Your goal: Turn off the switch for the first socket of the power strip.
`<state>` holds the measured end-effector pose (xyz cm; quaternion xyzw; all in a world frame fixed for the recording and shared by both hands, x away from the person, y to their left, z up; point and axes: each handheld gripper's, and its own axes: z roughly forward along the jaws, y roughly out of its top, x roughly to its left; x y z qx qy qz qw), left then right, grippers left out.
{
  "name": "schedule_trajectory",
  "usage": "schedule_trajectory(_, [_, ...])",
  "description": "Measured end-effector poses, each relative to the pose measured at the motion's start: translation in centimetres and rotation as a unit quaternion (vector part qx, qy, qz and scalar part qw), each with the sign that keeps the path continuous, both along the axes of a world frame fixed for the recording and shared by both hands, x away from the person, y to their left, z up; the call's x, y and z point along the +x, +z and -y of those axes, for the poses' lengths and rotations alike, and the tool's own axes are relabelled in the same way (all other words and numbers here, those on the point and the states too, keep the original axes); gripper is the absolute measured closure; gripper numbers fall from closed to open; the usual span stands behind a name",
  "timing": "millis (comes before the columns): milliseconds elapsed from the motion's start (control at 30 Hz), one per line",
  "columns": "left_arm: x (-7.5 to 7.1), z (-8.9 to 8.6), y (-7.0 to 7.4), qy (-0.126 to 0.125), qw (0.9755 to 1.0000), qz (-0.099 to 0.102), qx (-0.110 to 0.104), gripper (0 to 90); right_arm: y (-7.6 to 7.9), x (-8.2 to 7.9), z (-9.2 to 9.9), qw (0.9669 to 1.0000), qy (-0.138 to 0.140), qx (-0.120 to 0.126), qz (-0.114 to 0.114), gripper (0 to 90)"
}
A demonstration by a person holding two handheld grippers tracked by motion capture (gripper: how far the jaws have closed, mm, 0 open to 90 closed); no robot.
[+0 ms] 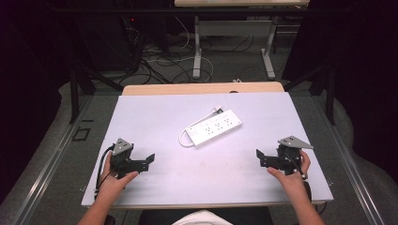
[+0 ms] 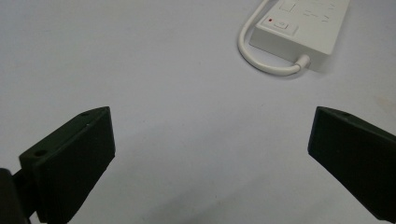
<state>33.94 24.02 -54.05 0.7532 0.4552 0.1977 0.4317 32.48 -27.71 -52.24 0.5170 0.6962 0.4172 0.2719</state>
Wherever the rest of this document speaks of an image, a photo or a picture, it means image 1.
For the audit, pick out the black computer tower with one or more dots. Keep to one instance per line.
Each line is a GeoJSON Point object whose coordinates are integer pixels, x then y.
{"type": "Point", "coordinates": [106, 40]}

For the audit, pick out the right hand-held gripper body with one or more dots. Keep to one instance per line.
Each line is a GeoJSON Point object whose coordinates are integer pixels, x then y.
{"type": "Point", "coordinates": [289, 154]}

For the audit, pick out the black floor socket frame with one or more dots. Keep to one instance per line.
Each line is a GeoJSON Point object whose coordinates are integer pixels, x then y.
{"type": "Point", "coordinates": [81, 134]}

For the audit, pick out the black metal stand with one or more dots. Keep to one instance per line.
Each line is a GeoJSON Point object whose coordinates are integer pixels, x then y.
{"type": "Point", "coordinates": [76, 90]}
{"type": "Point", "coordinates": [328, 90]}

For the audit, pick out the white desk with metal legs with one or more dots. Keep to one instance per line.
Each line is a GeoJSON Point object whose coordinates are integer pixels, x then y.
{"type": "Point", "coordinates": [234, 28]}

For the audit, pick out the person's dark pants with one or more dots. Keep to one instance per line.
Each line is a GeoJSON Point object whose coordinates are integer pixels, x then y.
{"type": "Point", "coordinates": [250, 215]}

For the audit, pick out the white power strip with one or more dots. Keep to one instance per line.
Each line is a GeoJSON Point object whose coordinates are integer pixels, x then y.
{"type": "Point", "coordinates": [216, 127]}

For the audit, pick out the person's left hand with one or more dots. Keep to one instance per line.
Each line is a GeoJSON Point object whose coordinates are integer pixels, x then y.
{"type": "Point", "coordinates": [114, 186]}

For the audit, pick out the person's right hand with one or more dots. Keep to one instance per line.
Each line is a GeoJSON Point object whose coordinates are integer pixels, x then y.
{"type": "Point", "coordinates": [292, 184]}

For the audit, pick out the person's white shirt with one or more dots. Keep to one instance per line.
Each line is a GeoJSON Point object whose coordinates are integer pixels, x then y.
{"type": "Point", "coordinates": [203, 218]}

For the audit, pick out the aluminium floor rail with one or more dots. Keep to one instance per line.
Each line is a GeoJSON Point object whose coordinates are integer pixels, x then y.
{"type": "Point", "coordinates": [47, 168]}
{"type": "Point", "coordinates": [350, 162]}

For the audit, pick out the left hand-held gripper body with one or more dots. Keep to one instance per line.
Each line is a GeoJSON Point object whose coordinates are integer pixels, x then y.
{"type": "Point", "coordinates": [121, 156]}

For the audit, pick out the white board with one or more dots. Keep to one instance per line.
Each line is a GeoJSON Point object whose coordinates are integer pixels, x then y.
{"type": "Point", "coordinates": [200, 168]}

